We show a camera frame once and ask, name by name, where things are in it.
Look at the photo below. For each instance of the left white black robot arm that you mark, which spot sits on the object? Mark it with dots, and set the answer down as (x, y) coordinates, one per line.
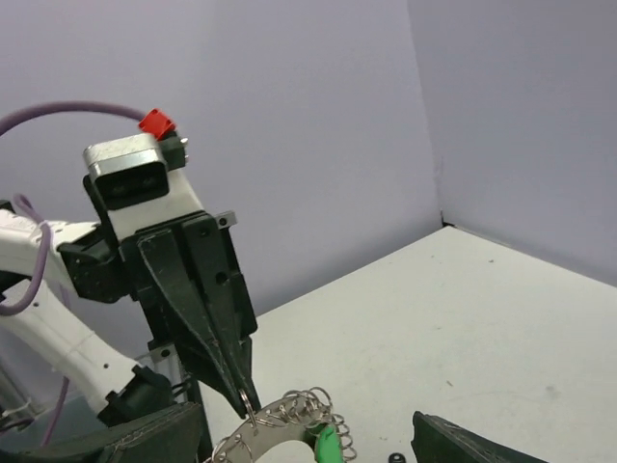
(34, 253)

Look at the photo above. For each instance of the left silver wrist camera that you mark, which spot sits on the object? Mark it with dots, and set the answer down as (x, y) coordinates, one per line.
(141, 182)

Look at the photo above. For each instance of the black key fob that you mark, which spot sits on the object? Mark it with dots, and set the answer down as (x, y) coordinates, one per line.
(397, 457)

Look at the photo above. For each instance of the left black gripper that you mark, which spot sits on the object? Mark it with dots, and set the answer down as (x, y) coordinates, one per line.
(186, 276)

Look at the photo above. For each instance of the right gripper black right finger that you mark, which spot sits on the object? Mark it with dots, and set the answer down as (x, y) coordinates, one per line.
(437, 440)

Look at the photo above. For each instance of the green key tag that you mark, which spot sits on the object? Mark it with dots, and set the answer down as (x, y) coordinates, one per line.
(327, 447)

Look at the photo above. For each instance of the metal ring disc with keyrings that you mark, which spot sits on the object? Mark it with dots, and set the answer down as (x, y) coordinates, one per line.
(298, 416)

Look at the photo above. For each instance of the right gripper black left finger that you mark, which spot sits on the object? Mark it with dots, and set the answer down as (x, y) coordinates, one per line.
(169, 435)

